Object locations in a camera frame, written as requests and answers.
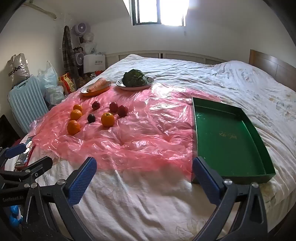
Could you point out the green rectangular tray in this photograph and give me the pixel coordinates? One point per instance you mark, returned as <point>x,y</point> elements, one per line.
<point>226,139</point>

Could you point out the white plastic bags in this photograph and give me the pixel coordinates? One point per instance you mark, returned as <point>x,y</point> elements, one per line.
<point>89,46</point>

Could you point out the person's left hand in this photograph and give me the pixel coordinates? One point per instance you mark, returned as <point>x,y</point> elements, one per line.
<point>15,216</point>

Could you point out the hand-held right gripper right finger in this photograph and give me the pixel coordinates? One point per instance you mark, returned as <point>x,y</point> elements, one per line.
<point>205,180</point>

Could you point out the dark purple plum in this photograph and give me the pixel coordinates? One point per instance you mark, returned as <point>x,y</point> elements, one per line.
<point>91,118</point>

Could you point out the green leafy spinach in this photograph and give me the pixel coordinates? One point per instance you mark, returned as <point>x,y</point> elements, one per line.
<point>134,78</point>

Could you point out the clear plastic bag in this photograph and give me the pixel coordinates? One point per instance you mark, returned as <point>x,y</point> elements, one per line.
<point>54,93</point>

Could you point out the carrot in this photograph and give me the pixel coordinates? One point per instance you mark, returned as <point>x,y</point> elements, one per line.
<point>98,84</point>

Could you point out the orange plate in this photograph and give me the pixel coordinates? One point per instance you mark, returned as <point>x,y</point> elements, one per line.
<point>92,93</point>

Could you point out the white cardboard box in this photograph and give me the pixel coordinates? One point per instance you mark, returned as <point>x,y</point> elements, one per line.
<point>93,63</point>

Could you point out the light blue suitcase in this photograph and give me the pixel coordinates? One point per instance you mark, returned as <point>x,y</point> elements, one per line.
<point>27,104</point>

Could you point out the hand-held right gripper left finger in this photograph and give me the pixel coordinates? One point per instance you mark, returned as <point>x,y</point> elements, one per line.
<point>83,180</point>

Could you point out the red apple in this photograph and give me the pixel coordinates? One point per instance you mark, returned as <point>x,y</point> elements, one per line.
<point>122,110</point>
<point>113,107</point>
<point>95,105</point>

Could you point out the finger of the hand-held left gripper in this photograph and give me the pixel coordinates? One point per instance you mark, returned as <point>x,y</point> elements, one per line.
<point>13,150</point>
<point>39,165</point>

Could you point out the silver plastic bag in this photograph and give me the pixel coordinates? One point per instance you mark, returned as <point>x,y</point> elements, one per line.
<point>18,69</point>

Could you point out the white floral bedsheet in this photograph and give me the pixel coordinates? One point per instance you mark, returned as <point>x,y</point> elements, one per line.
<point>185,69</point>

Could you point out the plaid scarf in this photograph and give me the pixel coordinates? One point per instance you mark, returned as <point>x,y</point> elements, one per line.
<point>67,46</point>

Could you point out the blue translucent plastic bag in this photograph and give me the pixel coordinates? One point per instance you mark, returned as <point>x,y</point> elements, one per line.
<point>48,76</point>

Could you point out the small orange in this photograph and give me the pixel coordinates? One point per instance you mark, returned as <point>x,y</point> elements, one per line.
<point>77,107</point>

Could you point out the brown wooden headboard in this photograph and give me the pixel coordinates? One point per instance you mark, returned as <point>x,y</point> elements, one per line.
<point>272,62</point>

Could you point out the white enamel plate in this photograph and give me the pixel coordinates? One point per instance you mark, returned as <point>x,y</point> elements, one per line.
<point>129,88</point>

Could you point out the large orange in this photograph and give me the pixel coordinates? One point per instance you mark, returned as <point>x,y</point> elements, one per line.
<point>107,119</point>

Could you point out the dark bag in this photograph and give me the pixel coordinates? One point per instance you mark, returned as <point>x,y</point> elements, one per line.
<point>7,129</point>

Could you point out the window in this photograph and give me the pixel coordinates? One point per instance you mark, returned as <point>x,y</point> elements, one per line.
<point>150,11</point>

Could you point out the pink plastic sheet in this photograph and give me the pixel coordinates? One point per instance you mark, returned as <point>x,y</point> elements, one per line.
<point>143,129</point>

